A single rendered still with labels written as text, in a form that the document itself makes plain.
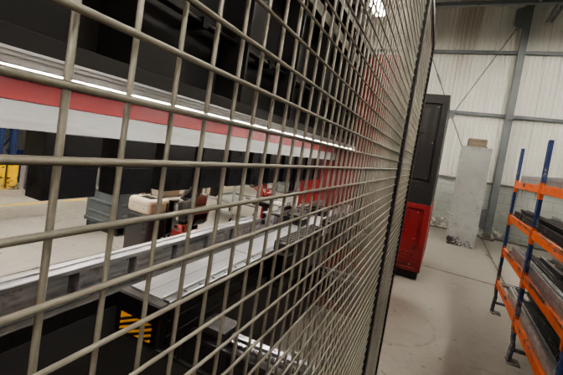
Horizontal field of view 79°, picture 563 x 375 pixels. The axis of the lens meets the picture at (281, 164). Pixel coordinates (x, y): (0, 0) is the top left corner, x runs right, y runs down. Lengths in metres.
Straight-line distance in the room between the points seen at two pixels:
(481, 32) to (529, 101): 1.97
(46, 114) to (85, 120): 0.10
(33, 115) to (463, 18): 9.64
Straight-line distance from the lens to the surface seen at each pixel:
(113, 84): 0.81
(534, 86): 9.69
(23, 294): 1.08
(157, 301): 0.92
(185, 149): 1.30
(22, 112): 0.95
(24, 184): 1.05
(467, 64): 9.69
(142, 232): 2.96
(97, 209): 4.85
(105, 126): 1.06
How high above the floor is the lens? 1.39
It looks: 3 degrees down
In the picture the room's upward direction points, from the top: 9 degrees clockwise
